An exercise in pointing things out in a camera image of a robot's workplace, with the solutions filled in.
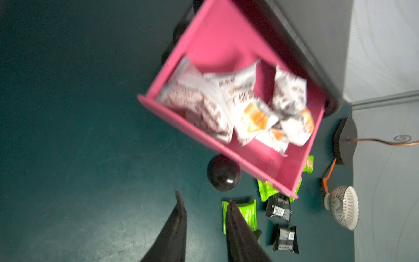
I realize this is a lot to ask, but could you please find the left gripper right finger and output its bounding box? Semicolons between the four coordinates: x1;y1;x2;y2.
225;201;272;262

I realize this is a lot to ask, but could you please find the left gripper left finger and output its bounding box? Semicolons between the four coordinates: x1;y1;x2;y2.
141;191;187;262

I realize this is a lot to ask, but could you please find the white cookie packet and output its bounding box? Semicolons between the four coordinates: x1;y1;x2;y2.
270;65;307;115
256;108;315;157
156;56;234;144
204;60;279;146

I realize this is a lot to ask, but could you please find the white cookie packet front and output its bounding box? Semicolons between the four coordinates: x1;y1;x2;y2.
156;56;234;144

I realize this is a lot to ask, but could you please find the black pink drawer cabinet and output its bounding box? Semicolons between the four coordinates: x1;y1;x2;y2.
138;1;343;198

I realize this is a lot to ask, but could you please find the green cookie packet near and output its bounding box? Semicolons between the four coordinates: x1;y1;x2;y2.
222;200;258;235

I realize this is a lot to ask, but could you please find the green cookie packet middle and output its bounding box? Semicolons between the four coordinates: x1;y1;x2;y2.
303;155;314;174

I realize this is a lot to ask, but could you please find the orange spoon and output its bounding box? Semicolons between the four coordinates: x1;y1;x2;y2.
321;158;337;193

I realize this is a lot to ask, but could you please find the white patterned bowl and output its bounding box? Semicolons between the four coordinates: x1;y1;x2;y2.
324;186;360;231

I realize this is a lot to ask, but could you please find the green table mat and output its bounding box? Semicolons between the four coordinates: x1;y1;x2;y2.
0;0;356;262

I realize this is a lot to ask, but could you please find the black mug tree stand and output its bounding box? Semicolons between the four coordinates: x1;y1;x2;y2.
333;117;419;165

